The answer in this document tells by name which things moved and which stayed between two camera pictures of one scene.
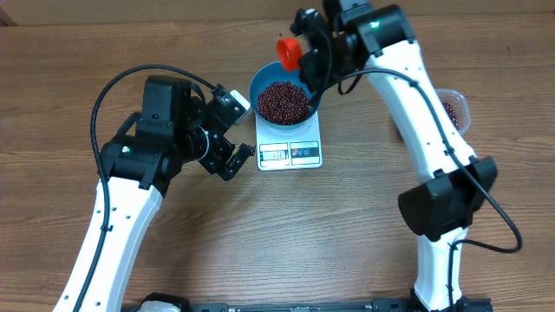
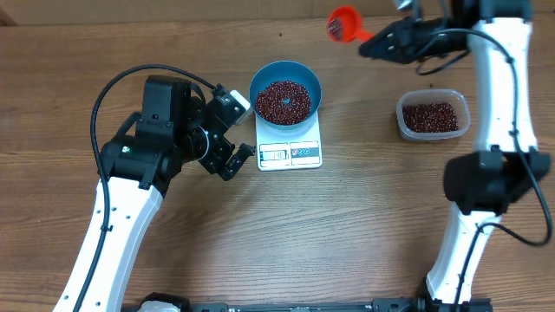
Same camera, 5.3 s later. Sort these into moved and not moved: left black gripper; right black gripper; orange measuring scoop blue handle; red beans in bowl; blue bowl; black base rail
Moved: right black gripper; orange measuring scoop blue handle
Not moved: blue bowl; red beans in bowl; black base rail; left black gripper
